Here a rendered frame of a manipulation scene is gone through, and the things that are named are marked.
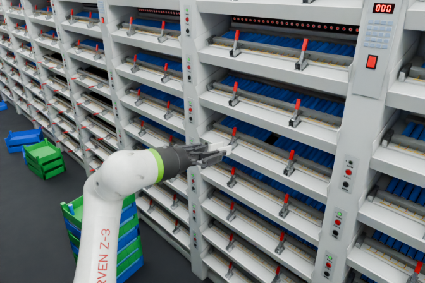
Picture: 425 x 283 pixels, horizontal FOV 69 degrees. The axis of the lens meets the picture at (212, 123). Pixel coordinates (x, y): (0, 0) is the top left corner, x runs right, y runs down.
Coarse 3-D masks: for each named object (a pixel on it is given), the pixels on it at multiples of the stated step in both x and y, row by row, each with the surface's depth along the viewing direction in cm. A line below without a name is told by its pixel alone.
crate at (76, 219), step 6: (78, 198) 160; (126, 198) 160; (132, 198) 164; (60, 204) 152; (66, 204) 155; (72, 204) 157; (78, 204) 160; (126, 204) 161; (66, 210) 154; (78, 210) 158; (66, 216) 152; (72, 216) 147; (78, 216) 154; (72, 222) 150; (78, 222) 145
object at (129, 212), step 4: (132, 204) 166; (128, 208) 164; (132, 208) 166; (136, 208) 168; (124, 212) 161; (128, 212) 164; (132, 212) 166; (136, 212) 169; (124, 216) 162; (128, 216) 165; (120, 220) 161; (124, 220) 163; (68, 224) 154; (68, 228) 156; (72, 228) 153; (72, 232) 155; (76, 232) 152; (80, 232) 148; (80, 236) 150
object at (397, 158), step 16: (384, 128) 84; (400, 128) 89; (416, 128) 85; (384, 144) 85; (400, 144) 84; (416, 144) 81; (384, 160) 82; (400, 160) 81; (416, 160) 80; (400, 176) 81; (416, 176) 78
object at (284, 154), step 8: (216, 128) 137; (224, 128) 133; (240, 136) 127; (248, 136) 126; (256, 144) 123; (264, 144) 120; (264, 152) 119; (272, 152) 118; (280, 152) 115; (288, 152) 114; (304, 160) 109; (312, 168) 107; (320, 168) 104; (328, 168) 104; (320, 176) 104; (328, 176) 104
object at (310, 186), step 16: (208, 128) 137; (208, 144) 135; (224, 144) 129; (240, 160) 123; (256, 160) 117; (272, 160) 116; (288, 160) 114; (272, 176) 114; (304, 176) 106; (304, 192) 105; (320, 192) 100
